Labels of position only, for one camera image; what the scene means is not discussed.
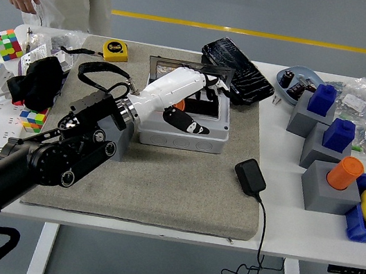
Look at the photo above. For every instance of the blue plastic block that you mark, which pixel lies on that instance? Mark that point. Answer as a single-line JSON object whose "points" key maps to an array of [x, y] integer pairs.
{"points": [[338, 136], [321, 102]]}

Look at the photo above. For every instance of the dark brown capacitor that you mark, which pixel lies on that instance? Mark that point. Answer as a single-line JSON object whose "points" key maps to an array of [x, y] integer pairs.
{"points": [[295, 90]]}

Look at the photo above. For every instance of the black table control panel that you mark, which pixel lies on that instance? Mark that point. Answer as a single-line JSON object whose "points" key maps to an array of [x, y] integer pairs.
{"points": [[355, 272]]}

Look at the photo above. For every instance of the white printed card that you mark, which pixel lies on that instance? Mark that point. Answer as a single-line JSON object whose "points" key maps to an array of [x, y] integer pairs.
{"points": [[37, 53]]}

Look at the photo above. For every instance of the black glossy cracked case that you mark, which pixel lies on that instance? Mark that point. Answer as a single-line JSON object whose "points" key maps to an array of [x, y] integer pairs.
{"points": [[243, 73]]}

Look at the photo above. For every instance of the grey block with round hole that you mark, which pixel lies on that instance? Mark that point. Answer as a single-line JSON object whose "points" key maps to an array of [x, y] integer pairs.
{"points": [[122, 141]]}

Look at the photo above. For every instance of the colourful puzzle cube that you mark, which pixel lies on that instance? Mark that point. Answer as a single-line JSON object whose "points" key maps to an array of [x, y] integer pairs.
{"points": [[33, 119], [7, 44]]}

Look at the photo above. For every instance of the thin metal pen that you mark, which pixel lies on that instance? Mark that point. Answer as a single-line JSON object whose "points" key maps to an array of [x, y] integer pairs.
{"points": [[28, 39]]}

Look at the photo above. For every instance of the clear plastic bag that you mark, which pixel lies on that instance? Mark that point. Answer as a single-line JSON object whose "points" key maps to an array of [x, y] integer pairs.
{"points": [[62, 37]]}

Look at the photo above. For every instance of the grey plastic junction box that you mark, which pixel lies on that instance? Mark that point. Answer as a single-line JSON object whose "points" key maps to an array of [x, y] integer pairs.
{"points": [[182, 140]]}

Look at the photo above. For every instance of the large yellow tape measure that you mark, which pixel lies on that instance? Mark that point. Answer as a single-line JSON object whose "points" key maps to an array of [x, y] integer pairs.
{"points": [[114, 51]]}

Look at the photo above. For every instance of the grey block holder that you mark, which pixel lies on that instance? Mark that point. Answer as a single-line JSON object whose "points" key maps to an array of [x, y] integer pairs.
{"points": [[299, 121], [314, 152], [320, 198]]}

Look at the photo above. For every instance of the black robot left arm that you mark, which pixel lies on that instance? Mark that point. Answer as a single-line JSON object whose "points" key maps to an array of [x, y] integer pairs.
{"points": [[42, 159]]}

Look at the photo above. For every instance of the blue-grey oval dish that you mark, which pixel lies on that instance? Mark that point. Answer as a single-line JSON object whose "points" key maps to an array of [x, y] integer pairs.
{"points": [[282, 91]]}

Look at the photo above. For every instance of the grey-brown mat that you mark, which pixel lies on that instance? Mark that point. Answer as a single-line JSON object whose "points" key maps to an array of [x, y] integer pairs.
{"points": [[177, 192]]}

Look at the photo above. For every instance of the small metal screw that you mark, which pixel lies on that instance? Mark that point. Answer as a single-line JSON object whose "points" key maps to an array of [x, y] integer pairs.
{"points": [[274, 99], [278, 101]]}

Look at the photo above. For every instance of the small metal part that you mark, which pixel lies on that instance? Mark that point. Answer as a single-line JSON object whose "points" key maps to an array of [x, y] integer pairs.
{"points": [[306, 83]]}

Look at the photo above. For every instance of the small white box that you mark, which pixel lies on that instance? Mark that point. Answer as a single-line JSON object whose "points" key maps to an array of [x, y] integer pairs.
{"points": [[63, 60]]}

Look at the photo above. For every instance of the black capacitor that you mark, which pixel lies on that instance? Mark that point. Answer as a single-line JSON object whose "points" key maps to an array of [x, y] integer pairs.
{"points": [[287, 78]]}

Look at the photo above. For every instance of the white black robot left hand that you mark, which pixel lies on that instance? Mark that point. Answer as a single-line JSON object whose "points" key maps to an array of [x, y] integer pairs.
{"points": [[170, 87]]}

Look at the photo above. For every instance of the small green part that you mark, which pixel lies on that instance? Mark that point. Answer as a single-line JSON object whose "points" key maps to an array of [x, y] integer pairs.
{"points": [[356, 148]]}

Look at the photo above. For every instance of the orange cylinder battery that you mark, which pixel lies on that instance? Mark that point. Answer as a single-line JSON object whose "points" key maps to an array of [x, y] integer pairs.
{"points": [[181, 104], [343, 174]]}

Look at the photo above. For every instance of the black cloth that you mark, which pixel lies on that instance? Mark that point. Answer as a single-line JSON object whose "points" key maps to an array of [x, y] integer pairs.
{"points": [[33, 84]]}

